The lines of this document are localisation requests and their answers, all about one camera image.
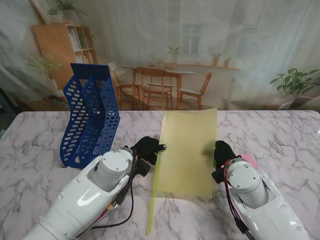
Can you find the yellow-green translucent file folder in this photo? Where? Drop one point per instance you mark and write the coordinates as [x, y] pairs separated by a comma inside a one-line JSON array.
[[187, 155]]

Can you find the pink paper receipt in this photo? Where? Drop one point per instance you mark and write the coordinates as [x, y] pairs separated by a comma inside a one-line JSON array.
[[251, 160]]

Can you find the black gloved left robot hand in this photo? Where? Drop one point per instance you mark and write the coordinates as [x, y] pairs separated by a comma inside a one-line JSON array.
[[147, 150]]

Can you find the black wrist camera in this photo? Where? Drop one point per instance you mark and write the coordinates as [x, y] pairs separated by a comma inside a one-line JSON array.
[[218, 176], [143, 168]]

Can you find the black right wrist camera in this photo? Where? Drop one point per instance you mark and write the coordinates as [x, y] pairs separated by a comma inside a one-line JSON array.
[[218, 176]]

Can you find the blue perforated file rack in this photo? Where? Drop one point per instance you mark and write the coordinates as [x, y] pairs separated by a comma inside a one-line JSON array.
[[85, 125]]

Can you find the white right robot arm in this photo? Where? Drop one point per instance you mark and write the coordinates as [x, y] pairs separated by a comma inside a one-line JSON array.
[[260, 200]]

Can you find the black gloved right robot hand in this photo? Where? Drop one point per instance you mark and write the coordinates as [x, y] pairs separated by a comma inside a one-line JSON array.
[[223, 152]]

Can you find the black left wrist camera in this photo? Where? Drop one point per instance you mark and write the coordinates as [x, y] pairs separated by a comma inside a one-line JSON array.
[[143, 168]]

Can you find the printed room scene backdrop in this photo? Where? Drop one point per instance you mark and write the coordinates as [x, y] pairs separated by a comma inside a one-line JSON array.
[[150, 30]]

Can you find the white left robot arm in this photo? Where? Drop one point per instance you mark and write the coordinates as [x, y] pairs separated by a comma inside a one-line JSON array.
[[82, 200]]

